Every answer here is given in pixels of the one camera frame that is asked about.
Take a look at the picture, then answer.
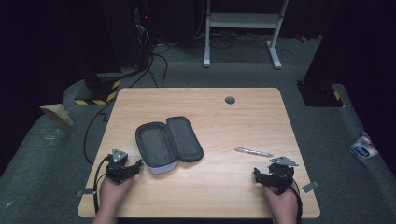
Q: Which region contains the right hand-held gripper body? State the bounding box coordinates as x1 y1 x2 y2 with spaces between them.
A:
264 156 300 196

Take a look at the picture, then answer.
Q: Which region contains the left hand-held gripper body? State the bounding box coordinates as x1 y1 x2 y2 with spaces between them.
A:
105 148 134 185

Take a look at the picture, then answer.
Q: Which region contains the silver pen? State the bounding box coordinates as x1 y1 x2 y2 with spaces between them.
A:
233 147 275 159

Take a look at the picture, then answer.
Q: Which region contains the grey pencil case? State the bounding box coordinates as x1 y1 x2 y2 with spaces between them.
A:
134 115 205 175

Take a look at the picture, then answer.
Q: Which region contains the person's left hand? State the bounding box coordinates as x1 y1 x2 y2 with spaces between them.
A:
98 175 135 219

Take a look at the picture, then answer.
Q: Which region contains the person's right hand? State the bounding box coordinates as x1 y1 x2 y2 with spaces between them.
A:
262 182 301 224

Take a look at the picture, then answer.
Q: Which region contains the grey tape strip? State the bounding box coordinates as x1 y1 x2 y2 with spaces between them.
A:
301 180 320 194
75 188 98 198

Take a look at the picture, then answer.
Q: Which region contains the black yellow striped stand base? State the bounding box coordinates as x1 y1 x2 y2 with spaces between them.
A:
74 72 122 106

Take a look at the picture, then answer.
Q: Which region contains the beige cardboard wedge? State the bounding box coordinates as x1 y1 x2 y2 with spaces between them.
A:
39 103 75 128

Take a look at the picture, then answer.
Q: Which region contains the white and blue packet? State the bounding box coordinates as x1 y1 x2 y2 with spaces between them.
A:
349 131 380 161

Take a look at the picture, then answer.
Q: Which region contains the dark computer tower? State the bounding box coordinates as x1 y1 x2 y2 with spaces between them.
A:
101 0 154 73

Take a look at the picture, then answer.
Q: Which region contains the white metal stand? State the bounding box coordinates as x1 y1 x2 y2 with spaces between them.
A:
202 0 290 70

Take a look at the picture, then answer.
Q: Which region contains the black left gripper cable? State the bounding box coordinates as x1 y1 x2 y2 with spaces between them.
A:
92 154 112 215

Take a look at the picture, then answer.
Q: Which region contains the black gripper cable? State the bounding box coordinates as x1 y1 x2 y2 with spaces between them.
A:
92 154 112 215
290 180 304 224

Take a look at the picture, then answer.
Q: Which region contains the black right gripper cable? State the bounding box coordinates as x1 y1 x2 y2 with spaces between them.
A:
290 180 304 224

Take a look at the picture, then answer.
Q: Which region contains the looped black floor cable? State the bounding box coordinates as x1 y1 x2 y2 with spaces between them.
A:
129 43 172 89

